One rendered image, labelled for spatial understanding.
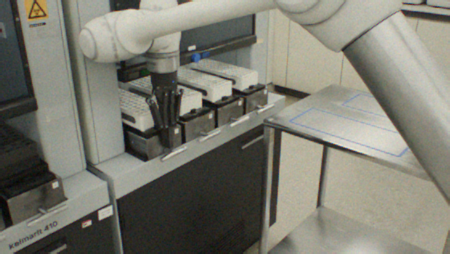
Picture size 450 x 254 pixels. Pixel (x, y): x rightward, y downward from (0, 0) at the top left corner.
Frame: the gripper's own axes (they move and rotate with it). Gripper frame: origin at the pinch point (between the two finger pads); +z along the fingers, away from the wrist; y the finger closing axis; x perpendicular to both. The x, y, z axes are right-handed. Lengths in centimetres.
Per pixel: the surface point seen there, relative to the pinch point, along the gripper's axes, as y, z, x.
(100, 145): 16.4, 0.1, -10.5
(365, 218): -109, 80, 24
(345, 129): -35, -2, 39
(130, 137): 6.7, 1.0, -9.2
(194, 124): -12.4, 1.1, -1.5
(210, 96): -25.5, -3.5, -6.2
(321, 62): -229, 42, -74
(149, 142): 5.6, 0.5, -1.5
